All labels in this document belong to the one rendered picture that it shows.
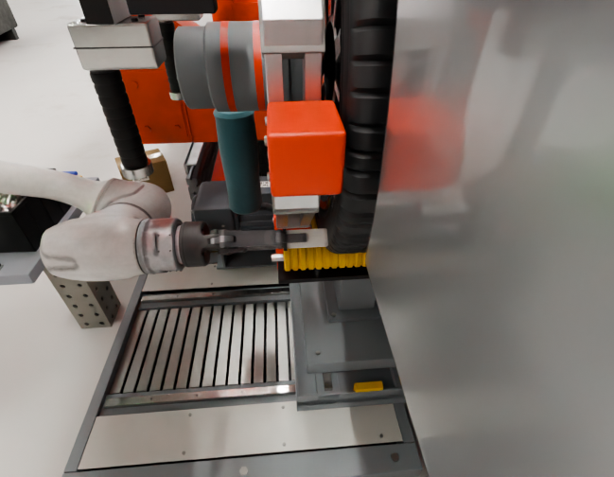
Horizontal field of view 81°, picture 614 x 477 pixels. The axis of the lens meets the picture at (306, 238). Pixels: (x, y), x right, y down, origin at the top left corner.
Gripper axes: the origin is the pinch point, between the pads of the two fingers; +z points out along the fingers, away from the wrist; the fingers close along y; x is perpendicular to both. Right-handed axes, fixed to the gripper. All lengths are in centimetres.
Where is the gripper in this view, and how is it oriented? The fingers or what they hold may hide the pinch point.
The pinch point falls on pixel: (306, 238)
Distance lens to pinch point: 60.2
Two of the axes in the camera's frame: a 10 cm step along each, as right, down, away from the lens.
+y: 0.6, -0.9, -9.9
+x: -0.6, -9.9, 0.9
